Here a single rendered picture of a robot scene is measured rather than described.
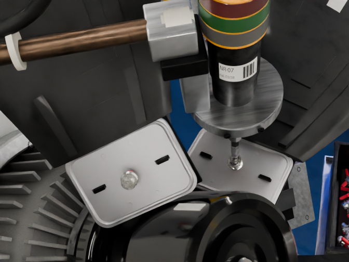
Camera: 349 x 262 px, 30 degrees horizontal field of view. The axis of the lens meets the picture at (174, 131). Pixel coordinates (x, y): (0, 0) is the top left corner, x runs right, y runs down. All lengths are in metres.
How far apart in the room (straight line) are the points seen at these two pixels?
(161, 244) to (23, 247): 0.15
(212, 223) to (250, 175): 0.11
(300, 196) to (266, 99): 0.32
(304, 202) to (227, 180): 0.23
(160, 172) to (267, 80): 0.11
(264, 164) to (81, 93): 0.18
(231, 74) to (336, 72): 0.24
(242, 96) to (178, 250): 0.12
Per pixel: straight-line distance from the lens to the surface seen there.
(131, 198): 0.51
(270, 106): 0.46
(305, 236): 1.57
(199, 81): 0.43
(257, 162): 0.58
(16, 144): 0.65
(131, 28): 0.40
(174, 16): 0.40
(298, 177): 0.77
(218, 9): 0.38
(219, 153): 0.58
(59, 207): 0.58
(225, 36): 0.39
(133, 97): 0.48
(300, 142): 0.59
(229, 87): 0.44
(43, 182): 0.60
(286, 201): 0.76
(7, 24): 0.39
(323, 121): 0.61
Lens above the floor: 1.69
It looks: 58 degrees down
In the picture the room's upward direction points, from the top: 9 degrees counter-clockwise
